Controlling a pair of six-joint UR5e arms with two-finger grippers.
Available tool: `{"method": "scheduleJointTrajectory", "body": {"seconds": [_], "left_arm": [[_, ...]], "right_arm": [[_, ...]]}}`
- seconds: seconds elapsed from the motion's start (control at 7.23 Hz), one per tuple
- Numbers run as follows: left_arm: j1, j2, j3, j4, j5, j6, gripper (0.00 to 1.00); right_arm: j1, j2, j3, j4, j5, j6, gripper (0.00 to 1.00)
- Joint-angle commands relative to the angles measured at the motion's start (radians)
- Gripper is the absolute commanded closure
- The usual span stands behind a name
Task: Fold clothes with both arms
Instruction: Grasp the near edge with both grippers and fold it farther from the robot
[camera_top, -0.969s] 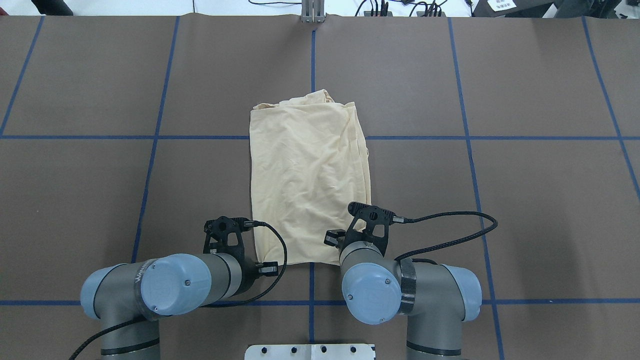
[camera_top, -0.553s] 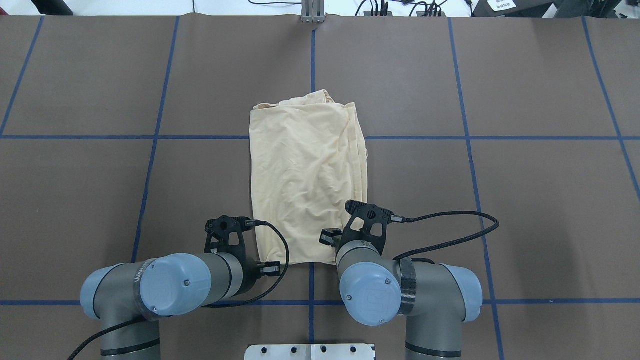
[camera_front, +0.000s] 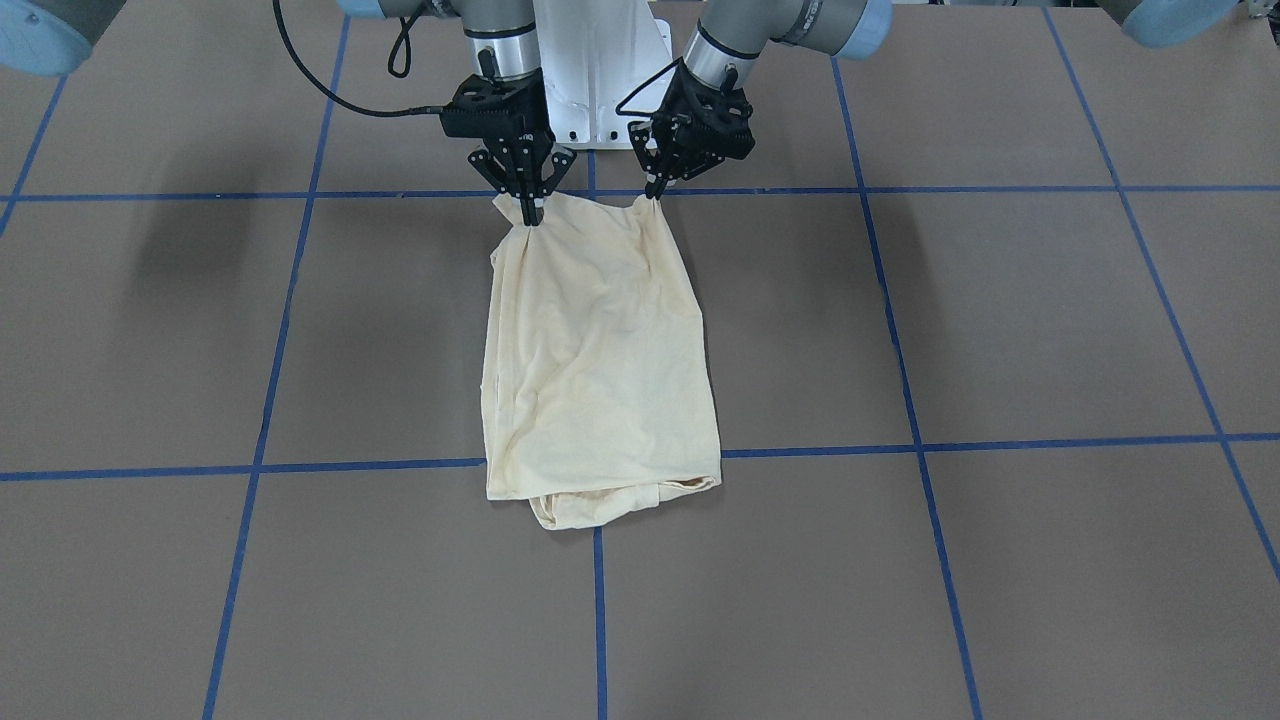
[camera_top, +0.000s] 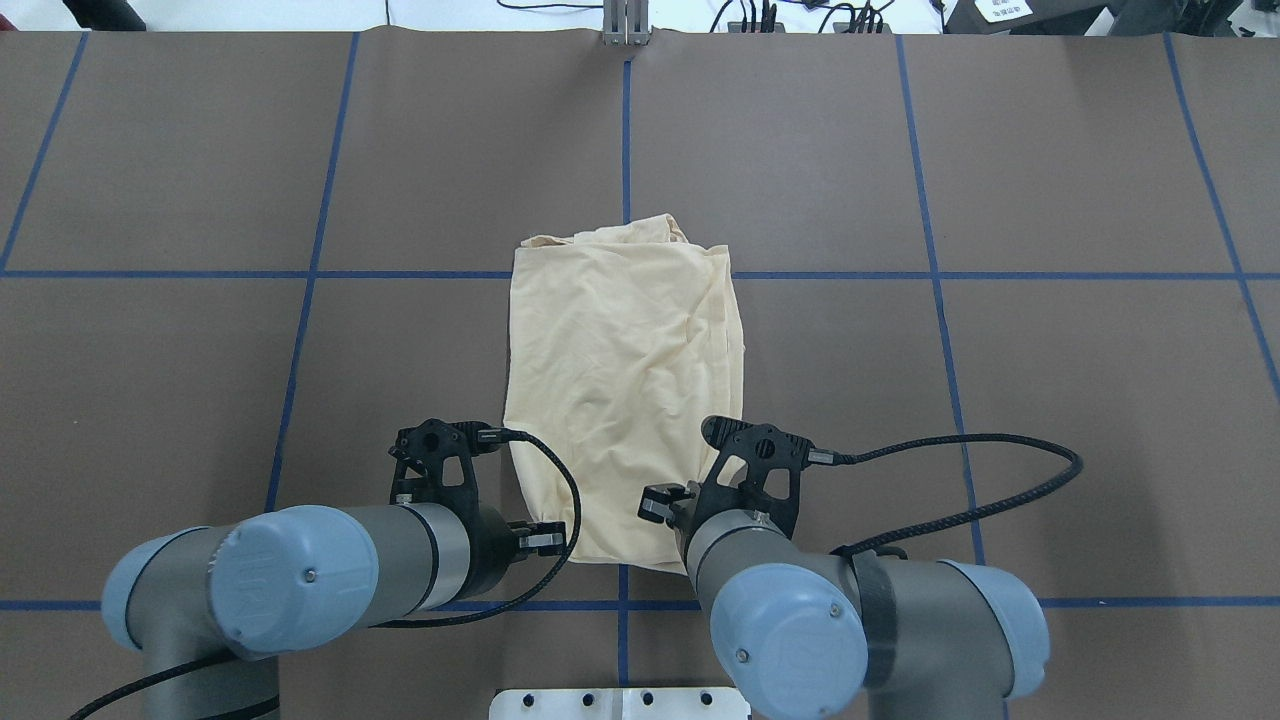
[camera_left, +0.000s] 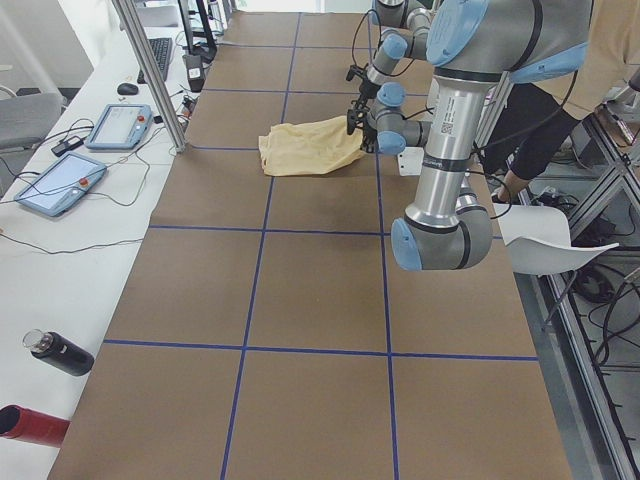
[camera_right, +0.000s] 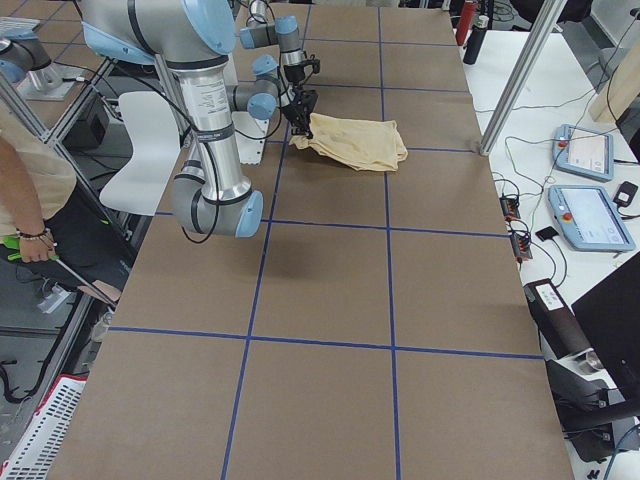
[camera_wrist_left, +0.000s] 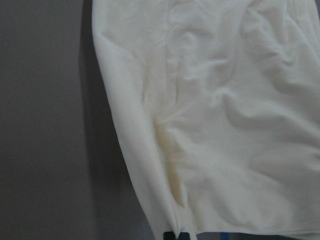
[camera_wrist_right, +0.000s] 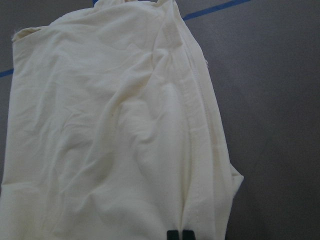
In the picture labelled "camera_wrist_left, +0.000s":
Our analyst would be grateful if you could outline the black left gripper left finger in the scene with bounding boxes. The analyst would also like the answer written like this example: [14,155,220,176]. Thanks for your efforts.
[163,231,175,240]

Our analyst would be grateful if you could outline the cream long-sleeve graphic t-shirt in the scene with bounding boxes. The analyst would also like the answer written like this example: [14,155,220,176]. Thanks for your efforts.
[92,0,320,240]

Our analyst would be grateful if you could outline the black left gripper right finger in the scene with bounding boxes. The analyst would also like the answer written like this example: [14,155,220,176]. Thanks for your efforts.
[178,232,190,240]

